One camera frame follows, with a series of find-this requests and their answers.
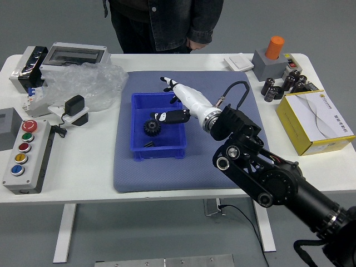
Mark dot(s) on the grey distribution box clear lid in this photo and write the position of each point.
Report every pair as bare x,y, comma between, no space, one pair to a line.
75,54

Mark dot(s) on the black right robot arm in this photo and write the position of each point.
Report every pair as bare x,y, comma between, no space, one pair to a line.
278,180

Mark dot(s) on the white circuit breaker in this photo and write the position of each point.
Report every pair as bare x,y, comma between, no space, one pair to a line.
34,101

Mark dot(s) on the blue-grey padded mat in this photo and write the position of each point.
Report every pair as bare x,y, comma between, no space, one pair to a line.
194,172

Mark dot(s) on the white wall switch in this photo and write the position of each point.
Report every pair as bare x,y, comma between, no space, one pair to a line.
238,62

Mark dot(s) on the clear plastic bag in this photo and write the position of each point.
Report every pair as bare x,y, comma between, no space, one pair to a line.
89,80

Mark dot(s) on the big black gear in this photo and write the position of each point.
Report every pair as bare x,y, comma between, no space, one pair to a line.
152,128

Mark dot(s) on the white socket plate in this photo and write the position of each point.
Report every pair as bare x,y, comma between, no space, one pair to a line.
57,109

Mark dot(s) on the grey under-table power unit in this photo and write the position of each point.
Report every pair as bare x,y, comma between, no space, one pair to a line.
212,207

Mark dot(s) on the black power adapter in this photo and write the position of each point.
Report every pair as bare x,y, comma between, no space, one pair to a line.
74,105

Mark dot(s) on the black and white enclosure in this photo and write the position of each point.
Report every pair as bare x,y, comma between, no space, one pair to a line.
25,69

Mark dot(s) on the black cylindrical capacitor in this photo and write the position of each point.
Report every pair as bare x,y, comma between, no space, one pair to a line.
294,74
296,87
267,84
270,94
287,82
302,80

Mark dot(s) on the orange cylinder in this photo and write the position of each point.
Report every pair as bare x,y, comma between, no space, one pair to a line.
274,47

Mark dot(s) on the grey block with hole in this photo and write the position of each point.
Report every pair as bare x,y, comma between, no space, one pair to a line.
268,68

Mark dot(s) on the grey metal base plate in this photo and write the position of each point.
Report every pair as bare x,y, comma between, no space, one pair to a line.
167,261

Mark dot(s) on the small black electronic module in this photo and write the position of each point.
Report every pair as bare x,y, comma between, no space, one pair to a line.
310,86

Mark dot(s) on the white table leg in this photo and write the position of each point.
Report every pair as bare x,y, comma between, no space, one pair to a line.
65,233
265,231

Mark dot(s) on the person's hand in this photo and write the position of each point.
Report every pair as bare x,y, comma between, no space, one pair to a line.
196,44

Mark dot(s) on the small black block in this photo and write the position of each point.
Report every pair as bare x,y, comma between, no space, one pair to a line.
82,121

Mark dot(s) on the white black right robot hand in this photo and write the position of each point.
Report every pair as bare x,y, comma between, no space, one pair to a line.
194,100

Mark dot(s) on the white switch box red button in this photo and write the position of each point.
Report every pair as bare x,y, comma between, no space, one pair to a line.
290,62

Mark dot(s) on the yellow white cardboard box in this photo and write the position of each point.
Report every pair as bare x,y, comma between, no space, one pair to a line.
311,119

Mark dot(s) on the grey five-button control box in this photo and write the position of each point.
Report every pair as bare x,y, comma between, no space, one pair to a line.
27,158

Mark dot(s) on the small black gear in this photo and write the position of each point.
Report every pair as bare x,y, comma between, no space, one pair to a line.
149,144

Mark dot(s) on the blue plastic box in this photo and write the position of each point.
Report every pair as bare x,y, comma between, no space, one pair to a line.
172,139

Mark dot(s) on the plain grey box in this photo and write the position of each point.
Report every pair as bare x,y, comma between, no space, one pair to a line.
8,130

